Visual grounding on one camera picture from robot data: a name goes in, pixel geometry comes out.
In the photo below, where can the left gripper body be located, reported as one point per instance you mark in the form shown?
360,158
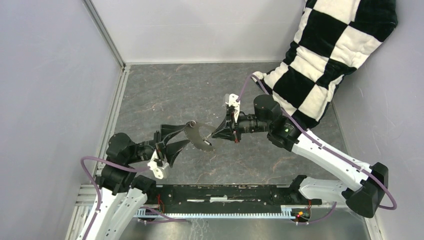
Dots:
160,146

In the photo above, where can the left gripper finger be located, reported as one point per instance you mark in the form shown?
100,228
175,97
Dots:
173,150
169,131

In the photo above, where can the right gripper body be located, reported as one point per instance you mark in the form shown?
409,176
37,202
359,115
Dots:
237,127

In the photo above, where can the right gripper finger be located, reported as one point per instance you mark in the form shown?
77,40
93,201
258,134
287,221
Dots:
226,123
224,134

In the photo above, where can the large metal keyring plate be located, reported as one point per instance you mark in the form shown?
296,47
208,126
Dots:
196,134

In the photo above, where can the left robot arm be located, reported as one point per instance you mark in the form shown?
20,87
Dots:
119,191

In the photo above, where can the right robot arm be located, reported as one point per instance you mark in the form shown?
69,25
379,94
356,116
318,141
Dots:
359,185

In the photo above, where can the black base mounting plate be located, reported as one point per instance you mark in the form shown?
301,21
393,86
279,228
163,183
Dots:
218,207

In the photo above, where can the black and white checkered blanket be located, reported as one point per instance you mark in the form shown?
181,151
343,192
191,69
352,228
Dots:
333,40

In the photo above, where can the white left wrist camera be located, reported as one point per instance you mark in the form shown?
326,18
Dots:
159,168

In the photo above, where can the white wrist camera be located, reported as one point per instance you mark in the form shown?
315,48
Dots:
233,101
159,168

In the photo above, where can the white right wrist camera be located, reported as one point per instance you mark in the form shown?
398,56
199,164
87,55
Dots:
233,101

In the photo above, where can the aluminium frame rail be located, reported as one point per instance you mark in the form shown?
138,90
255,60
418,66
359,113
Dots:
274,194

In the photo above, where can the white slotted cable duct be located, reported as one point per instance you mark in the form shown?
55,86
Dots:
283,213

